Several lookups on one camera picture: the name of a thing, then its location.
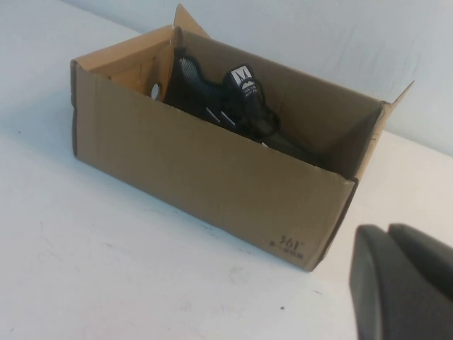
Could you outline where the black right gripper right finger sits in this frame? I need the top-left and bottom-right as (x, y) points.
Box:
(388, 222), (453, 340)

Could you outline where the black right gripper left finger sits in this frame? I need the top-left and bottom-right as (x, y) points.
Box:
(348, 224), (426, 340)

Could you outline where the black mesh sneaker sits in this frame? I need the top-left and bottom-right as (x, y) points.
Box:
(165, 45), (319, 167)

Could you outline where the brown cardboard shoe box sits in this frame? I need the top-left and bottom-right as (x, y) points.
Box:
(69, 3), (415, 273)

